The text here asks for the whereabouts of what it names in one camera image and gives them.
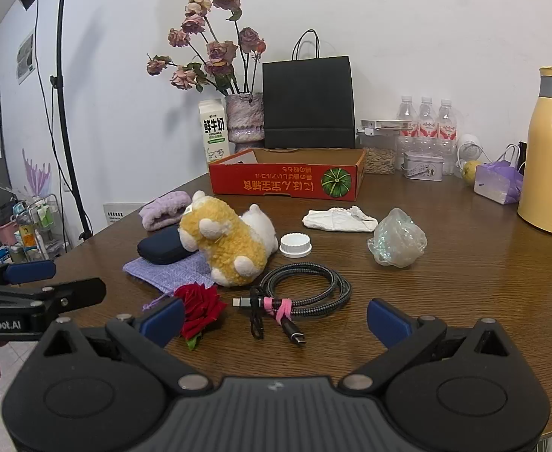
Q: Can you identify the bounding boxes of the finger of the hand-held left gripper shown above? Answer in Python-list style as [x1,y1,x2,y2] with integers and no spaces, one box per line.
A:
[0,260,56,286]
[0,278,107,314]

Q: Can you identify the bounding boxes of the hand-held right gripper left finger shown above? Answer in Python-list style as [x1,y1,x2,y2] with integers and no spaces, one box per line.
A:
[43,298,213,394]

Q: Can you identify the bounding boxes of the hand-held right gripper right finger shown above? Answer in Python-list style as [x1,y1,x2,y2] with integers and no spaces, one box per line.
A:
[339,298,512,392]

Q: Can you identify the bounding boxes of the purple woven drawstring pouch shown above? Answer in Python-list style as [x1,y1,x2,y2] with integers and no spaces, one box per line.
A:
[123,247,220,312]

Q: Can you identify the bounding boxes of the black braided charging cable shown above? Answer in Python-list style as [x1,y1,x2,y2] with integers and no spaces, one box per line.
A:
[231,264,352,347]

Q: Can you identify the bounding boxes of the yellow white alpaca plush toy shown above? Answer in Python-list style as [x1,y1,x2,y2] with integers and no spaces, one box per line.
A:
[178,191,279,288]

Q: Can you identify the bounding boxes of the lilac towel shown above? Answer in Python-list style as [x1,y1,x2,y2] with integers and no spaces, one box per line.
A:
[139,191,197,232]

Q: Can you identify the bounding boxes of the red cardboard box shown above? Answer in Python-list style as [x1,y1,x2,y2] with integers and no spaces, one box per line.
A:
[209,147,367,202]

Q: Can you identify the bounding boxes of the red artificial rose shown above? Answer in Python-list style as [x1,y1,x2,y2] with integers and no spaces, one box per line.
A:
[172,283,227,351]

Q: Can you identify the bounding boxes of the pink bin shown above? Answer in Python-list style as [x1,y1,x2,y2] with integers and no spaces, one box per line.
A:
[0,202,20,246]

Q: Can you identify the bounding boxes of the navy blue zip case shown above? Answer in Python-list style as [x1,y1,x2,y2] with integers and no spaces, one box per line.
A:
[137,226,197,265]

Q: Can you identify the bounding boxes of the crumpled clear plastic bag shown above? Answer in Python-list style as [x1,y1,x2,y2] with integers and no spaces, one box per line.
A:
[367,208,428,269]

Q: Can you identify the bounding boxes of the white plastic jar lid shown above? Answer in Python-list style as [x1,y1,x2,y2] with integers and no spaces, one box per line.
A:
[279,232,312,258]

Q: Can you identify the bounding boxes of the clear seed storage container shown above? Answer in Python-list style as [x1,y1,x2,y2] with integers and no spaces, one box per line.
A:
[357,125,399,176]

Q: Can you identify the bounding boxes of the yellow green pear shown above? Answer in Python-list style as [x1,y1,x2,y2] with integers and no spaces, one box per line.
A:
[462,160,484,185]

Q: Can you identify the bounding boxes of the purple plastic bag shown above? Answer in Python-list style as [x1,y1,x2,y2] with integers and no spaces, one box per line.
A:
[474,144,525,205]

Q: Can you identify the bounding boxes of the small white round device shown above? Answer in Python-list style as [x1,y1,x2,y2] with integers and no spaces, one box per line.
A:
[456,134,483,175]

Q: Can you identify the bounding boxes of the black studio light stand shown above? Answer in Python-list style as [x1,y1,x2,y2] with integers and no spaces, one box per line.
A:
[10,0,93,246]

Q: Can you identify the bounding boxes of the white milk carton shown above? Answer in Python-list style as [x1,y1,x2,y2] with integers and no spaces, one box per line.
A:
[198,99,231,165]

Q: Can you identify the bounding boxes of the flat white cardboard packet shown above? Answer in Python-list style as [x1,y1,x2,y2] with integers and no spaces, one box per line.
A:
[361,119,415,137]

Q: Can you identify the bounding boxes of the purple textured vase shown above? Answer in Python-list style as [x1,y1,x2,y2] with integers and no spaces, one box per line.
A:
[224,93,265,149]

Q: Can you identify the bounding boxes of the yellow thermos jug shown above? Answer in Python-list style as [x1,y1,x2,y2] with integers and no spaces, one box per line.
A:
[517,67,552,236]

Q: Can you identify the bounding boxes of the black paper shopping bag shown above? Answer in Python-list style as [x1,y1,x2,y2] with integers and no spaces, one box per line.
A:
[262,29,356,150]

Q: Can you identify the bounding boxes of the dried pink rose bouquet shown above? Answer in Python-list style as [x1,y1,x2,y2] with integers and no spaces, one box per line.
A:
[146,0,267,97]

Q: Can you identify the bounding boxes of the purple feather wall decoration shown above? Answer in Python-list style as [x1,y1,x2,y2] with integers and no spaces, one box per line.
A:
[22,148,53,199]

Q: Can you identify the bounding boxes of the white tin box with handle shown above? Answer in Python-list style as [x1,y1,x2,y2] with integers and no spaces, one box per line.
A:
[402,151,445,183]

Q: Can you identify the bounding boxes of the wall poster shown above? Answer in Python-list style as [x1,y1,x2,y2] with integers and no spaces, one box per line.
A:
[16,33,37,86]

